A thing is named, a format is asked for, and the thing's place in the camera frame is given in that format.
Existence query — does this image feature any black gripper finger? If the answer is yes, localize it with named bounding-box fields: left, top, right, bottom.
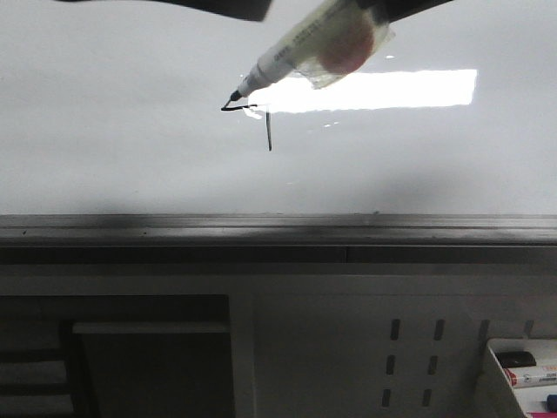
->
left=357, top=0, right=450, bottom=23
left=56, top=0, right=274, bottom=23

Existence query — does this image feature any white whiteboard marker with tape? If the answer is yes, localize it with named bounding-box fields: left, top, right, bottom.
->
left=228, top=1, right=392, bottom=103

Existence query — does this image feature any white pegboard panel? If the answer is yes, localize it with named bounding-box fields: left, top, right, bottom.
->
left=229, top=274, right=556, bottom=417

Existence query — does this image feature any black marker cap in tray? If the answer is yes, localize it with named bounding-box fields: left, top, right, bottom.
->
left=495, top=351, right=537, bottom=368

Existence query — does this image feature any red white marker in tray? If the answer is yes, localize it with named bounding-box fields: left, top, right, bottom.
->
left=503, top=365, right=556, bottom=388

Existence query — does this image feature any dark shelf unit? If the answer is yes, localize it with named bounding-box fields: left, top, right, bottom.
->
left=1, top=295, right=235, bottom=417

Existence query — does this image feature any white storage tray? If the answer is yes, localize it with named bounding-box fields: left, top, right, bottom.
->
left=474, top=339, right=556, bottom=417

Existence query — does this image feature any blue marker in tray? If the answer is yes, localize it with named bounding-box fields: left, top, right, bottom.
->
left=546, top=394, right=557, bottom=413

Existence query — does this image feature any white whiteboard aluminium frame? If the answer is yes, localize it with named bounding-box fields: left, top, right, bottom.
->
left=1, top=1, right=556, bottom=242

